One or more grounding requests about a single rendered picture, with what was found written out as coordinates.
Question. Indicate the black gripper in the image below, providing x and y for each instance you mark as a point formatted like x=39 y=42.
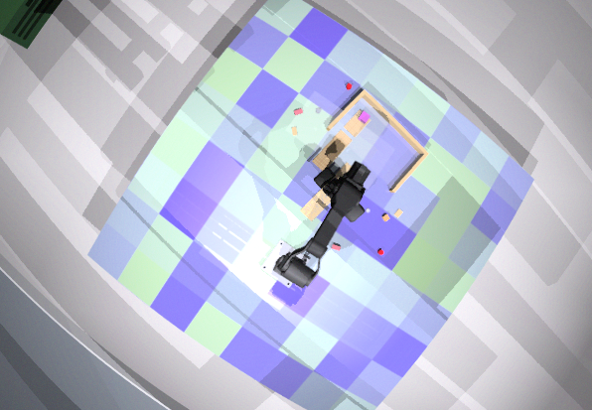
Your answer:
x=323 y=179

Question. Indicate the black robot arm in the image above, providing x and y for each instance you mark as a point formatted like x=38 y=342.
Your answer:
x=348 y=192

